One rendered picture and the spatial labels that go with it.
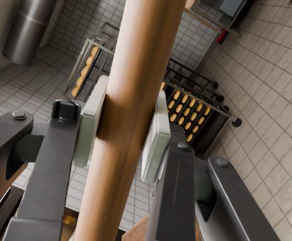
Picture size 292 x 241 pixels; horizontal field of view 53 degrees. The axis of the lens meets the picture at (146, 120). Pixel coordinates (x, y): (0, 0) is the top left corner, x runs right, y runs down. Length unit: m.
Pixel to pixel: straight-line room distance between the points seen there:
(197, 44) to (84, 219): 5.12
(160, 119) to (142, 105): 0.01
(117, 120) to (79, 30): 5.13
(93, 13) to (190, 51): 1.77
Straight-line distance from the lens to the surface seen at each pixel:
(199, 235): 1.90
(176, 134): 0.16
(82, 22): 5.26
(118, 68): 0.16
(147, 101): 0.16
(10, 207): 2.17
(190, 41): 5.25
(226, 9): 4.59
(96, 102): 0.15
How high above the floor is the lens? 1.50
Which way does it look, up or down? 11 degrees down
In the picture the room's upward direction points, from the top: 63 degrees counter-clockwise
